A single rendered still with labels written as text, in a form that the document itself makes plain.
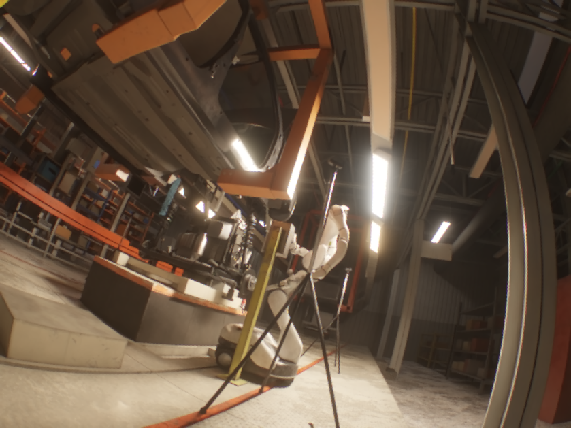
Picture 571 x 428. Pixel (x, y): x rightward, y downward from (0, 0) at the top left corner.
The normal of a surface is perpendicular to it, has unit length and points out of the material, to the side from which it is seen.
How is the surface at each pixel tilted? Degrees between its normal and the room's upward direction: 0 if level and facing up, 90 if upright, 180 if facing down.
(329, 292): 90
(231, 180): 90
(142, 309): 90
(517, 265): 90
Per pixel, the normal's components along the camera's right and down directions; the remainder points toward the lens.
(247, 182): -0.27, -0.43
